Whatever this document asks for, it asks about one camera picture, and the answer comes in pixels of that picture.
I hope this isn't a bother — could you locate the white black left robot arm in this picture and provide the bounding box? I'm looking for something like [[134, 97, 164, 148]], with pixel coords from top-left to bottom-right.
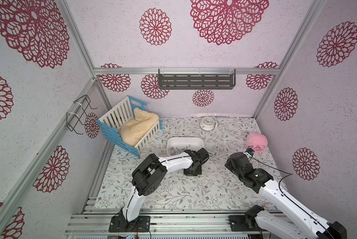
[[119, 148, 212, 223]]

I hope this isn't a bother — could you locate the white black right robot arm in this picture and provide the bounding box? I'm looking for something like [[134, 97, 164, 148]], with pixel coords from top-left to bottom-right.
[[225, 148, 347, 239]]

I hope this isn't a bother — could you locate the white storage box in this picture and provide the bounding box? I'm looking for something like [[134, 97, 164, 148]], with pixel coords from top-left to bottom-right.
[[167, 137, 204, 156]]

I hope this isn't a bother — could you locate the white alarm clock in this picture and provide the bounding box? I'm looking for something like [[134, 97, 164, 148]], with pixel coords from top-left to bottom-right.
[[199, 116, 218, 131]]

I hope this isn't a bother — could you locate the pink plush toy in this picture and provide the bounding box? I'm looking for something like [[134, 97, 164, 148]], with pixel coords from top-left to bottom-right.
[[244, 132, 268, 153]]

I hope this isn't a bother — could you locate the cream plush cloth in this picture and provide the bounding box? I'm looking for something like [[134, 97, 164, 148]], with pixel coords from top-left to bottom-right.
[[119, 108, 159, 147]]

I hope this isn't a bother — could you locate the blue white slatted crate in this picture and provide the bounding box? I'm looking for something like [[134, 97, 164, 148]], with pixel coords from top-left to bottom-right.
[[97, 96, 162, 157]]

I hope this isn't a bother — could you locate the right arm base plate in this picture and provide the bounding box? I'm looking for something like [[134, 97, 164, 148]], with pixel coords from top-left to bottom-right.
[[228, 205, 266, 233]]

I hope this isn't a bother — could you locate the grey wall shelf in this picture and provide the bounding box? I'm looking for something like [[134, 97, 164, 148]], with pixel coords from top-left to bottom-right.
[[158, 69, 236, 90]]

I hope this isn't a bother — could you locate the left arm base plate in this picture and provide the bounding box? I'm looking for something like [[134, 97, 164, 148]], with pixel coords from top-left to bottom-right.
[[108, 215, 151, 233]]

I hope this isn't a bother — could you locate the aluminium front rail frame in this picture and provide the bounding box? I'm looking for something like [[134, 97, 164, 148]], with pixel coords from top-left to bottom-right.
[[62, 192, 294, 239]]

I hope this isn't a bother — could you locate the black wire wall rack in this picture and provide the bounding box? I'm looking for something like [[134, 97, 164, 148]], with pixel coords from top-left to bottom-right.
[[66, 94, 97, 135]]

